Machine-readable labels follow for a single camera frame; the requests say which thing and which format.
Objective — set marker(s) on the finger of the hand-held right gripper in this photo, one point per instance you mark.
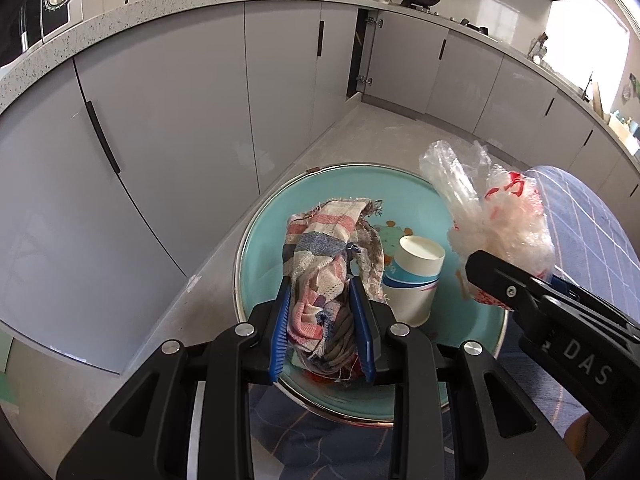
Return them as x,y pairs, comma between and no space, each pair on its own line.
567,286
500,280

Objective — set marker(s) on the hanging cloths on hooks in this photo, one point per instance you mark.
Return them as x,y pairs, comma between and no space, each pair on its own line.
634,85

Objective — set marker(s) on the grey speckled kitchen countertop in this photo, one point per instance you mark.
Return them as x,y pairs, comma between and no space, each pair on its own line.
150,2

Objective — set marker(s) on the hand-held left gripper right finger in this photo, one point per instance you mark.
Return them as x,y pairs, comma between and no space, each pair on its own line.
362,330

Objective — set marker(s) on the teal cartoon trash bin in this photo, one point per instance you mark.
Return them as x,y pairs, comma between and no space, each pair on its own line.
262,265

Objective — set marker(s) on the grey base cabinets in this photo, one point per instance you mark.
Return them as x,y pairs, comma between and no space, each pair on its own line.
175,110

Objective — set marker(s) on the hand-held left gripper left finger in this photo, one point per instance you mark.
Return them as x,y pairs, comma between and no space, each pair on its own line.
280,330

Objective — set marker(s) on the clear red-printed plastic bag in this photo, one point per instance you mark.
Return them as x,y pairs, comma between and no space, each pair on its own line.
500,215

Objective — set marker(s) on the plaid cloth rag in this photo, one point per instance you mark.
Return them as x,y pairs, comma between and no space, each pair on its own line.
320,255

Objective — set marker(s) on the white blue paper cup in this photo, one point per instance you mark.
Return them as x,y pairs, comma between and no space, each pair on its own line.
412,280

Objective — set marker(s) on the knife and utensil holder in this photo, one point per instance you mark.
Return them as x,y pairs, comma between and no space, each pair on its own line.
539,50

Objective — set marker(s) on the metal sink faucet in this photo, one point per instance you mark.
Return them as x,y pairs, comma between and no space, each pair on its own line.
590,89

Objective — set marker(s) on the gas stove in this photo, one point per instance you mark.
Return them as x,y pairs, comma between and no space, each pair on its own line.
470,24

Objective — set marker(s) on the bright window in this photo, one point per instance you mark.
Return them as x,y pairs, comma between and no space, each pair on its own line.
585,30

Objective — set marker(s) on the blue plaid tablecloth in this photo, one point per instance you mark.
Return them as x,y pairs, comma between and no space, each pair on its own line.
590,220

